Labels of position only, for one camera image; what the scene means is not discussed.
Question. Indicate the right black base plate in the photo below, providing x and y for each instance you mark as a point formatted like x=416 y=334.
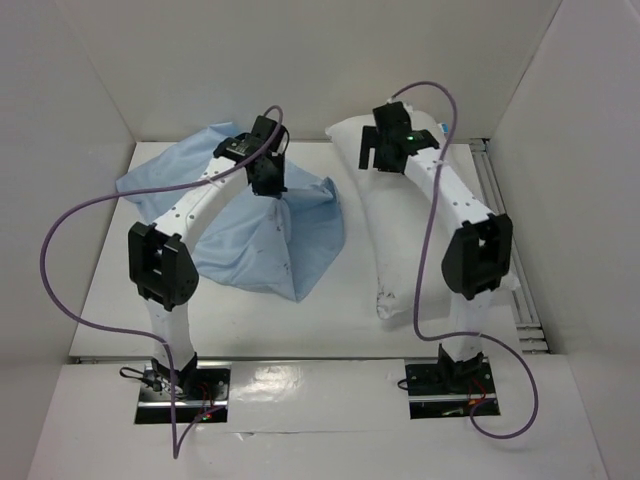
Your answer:
x=431 y=398

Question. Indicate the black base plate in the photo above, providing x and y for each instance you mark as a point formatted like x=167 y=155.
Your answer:
x=207 y=395
x=431 y=398

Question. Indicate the light blue pillowcase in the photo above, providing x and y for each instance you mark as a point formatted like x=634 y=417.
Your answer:
x=262 y=244

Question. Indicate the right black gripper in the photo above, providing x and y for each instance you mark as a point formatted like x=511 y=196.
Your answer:
x=368 y=147

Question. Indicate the white pillow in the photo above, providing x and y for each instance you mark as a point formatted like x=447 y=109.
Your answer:
x=397 y=213

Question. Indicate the aluminium rail frame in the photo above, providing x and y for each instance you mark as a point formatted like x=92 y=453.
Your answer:
x=515 y=289

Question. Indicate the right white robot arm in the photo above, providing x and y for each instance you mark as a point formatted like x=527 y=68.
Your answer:
x=478 y=253

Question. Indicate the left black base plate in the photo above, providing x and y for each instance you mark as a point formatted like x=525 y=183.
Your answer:
x=207 y=395

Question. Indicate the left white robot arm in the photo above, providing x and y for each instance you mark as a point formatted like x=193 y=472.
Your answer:
x=160 y=253

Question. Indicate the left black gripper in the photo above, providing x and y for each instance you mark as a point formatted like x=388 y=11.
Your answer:
x=274 y=190

